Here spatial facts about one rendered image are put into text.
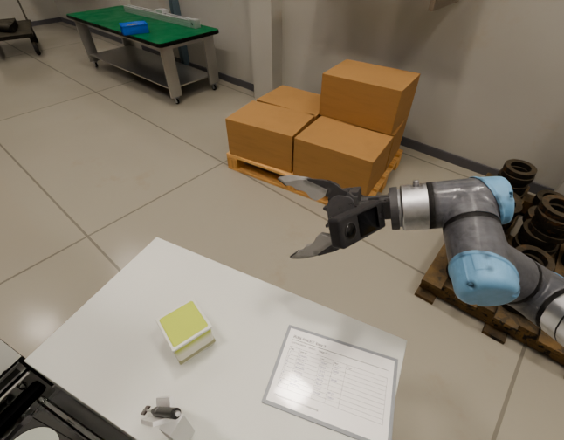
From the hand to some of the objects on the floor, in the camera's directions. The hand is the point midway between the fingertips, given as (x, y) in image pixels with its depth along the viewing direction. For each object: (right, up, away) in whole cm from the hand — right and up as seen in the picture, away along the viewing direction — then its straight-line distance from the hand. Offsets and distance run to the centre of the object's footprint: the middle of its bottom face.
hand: (282, 219), depth 58 cm
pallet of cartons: (+28, +46, +218) cm, 225 cm away
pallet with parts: (+149, -26, +141) cm, 206 cm away
